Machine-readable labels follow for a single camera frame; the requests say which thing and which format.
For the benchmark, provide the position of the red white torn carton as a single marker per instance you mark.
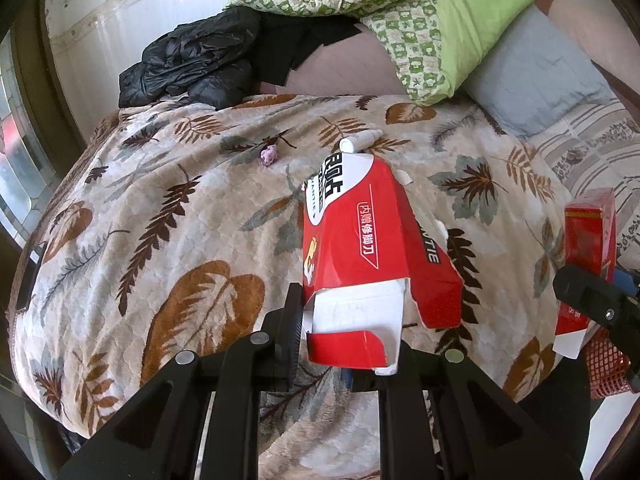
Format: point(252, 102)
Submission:
point(370, 240)

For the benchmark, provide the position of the red cardboard box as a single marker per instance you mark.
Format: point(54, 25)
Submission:
point(587, 240)

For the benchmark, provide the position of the leaf print blanket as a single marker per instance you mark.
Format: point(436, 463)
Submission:
point(200, 220)

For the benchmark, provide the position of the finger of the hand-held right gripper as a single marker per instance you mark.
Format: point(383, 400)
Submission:
point(595, 300)
point(627, 282)

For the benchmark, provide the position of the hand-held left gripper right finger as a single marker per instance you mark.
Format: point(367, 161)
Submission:
point(406, 377)

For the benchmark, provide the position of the mauve bed sheet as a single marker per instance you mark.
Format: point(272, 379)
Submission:
point(345, 65)

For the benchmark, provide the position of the black puffer jacket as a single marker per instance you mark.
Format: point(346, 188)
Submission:
point(195, 60)

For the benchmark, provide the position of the pink crumpled paper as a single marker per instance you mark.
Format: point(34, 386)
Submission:
point(268, 155)

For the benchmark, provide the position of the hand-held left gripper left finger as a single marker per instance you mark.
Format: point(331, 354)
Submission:
point(285, 345)

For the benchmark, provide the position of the black cloth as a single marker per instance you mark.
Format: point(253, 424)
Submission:
point(300, 45)

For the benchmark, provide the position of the white paper scrap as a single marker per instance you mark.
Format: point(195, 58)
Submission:
point(403, 177)

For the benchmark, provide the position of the green patterned quilt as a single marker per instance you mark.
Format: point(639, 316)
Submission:
point(450, 10)

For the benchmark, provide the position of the white small bottle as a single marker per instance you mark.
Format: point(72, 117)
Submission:
point(357, 141)

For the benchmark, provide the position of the grey blue pillow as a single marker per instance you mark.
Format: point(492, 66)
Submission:
point(535, 75)

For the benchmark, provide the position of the window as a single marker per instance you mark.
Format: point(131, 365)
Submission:
point(20, 150)

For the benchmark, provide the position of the red plastic basket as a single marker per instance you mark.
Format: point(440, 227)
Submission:
point(607, 365)

